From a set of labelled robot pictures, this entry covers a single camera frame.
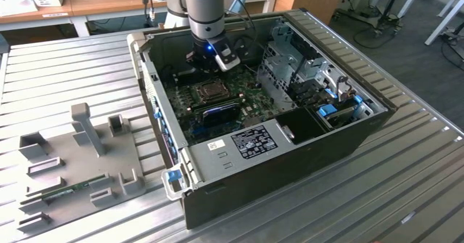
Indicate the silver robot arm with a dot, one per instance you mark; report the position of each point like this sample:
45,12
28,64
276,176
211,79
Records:
204,17

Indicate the small blue slot clip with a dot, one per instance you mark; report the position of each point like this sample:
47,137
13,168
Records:
156,115

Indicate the dark green RAM stick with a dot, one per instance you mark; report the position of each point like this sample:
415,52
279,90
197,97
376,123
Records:
217,103

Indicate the silver metal drive cage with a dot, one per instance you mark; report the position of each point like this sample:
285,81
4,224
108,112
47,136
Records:
279,63

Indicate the black graphics card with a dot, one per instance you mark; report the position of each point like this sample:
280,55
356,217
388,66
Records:
221,116

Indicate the green motherboard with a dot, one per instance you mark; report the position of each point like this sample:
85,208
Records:
255,104

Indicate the silver power supply unit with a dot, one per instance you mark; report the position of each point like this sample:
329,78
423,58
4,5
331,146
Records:
212,158

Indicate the blue disk carrier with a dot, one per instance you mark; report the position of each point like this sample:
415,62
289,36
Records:
328,109

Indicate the blue case latch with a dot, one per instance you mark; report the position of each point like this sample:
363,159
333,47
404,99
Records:
172,175

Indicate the silver hard disk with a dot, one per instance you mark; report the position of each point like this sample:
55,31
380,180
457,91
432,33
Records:
344,118

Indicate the small blue plastic clip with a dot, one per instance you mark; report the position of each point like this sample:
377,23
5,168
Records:
357,99

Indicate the black open PC case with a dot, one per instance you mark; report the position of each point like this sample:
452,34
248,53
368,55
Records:
275,177

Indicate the grey parts rack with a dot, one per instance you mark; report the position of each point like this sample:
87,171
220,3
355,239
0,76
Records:
91,167

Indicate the black rolling stand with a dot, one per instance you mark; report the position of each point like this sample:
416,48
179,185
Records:
385,7

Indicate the clear plastic bag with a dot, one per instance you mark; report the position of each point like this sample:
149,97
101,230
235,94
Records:
15,5

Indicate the white table sticker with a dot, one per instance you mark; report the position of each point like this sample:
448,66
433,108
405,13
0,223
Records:
407,218

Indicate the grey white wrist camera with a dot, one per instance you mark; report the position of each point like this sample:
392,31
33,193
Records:
228,58

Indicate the wooden desk white frame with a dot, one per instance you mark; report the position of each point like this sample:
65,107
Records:
108,1
57,9

